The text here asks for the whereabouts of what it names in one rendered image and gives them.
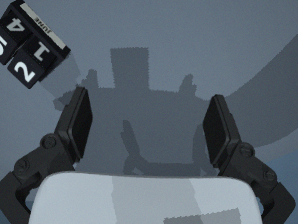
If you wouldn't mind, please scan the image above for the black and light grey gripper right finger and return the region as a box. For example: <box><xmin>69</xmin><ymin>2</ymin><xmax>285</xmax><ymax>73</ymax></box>
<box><xmin>203</xmin><ymin>94</ymin><xmax>296</xmax><ymax>224</ymax></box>

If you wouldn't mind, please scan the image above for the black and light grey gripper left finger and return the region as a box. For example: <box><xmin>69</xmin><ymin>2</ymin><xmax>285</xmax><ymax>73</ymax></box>
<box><xmin>0</xmin><ymin>87</ymin><xmax>93</xmax><ymax>224</ymax></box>

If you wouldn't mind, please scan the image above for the black number cube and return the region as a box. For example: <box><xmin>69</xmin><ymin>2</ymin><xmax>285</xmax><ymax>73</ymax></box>
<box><xmin>7</xmin><ymin>35</ymin><xmax>57</xmax><ymax>89</ymax></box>
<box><xmin>0</xmin><ymin>12</ymin><xmax>33</xmax><ymax>65</ymax></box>

